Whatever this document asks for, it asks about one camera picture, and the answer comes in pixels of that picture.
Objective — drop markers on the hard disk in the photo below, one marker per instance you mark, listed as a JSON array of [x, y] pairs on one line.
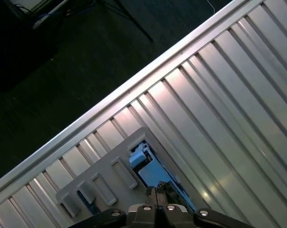
[[153, 173]]

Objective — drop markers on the grey plastic parts rack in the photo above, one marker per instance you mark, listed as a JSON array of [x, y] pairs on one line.
[[103, 165]]

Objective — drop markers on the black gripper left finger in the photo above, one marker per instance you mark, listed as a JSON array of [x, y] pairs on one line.
[[143, 218]]

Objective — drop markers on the white power strip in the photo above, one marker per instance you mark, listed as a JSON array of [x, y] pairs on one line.
[[42, 21]]

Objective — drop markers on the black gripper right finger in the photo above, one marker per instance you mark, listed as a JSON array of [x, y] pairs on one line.
[[176, 219]]

